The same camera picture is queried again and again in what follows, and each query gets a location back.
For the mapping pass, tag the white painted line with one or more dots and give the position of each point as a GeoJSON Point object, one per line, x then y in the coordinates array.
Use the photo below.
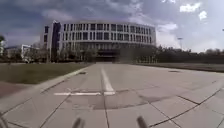
{"type": "Point", "coordinates": [107, 83]}

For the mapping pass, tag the dark drain grate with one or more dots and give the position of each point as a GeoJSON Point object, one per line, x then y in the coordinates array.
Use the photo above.
{"type": "Point", "coordinates": [82, 72]}
{"type": "Point", "coordinates": [173, 71]}

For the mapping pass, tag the large curved pale building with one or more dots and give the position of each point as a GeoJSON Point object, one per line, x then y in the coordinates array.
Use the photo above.
{"type": "Point", "coordinates": [100, 35]}

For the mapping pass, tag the grey concrete slab road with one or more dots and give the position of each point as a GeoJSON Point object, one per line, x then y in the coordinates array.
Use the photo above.
{"type": "Point", "coordinates": [140, 85]}

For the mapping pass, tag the row of small trees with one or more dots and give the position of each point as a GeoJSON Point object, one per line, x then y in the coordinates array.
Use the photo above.
{"type": "Point", "coordinates": [66, 55]}

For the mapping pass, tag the pale concrete kerb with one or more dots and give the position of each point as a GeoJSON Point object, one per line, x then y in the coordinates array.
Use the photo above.
{"type": "Point", "coordinates": [50, 83]}

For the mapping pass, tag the robot's own part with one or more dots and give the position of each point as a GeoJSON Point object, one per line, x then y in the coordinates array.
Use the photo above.
{"type": "Point", "coordinates": [142, 122]}
{"type": "Point", "coordinates": [78, 123]}

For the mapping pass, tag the floodlight pole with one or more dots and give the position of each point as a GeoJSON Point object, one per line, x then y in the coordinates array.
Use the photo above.
{"type": "Point", "coordinates": [181, 43]}

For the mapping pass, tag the row of dark trees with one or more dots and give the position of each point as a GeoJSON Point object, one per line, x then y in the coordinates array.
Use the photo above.
{"type": "Point", "coordinates": [186, 56]}

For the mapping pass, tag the grass field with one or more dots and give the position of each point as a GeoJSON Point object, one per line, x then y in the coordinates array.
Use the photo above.
{"type": "Point", "coordinates": [36, 71]}

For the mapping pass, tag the low pale buildings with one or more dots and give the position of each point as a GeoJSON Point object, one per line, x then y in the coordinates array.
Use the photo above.
{"type": "Point", "coordinates": [15, 51]}

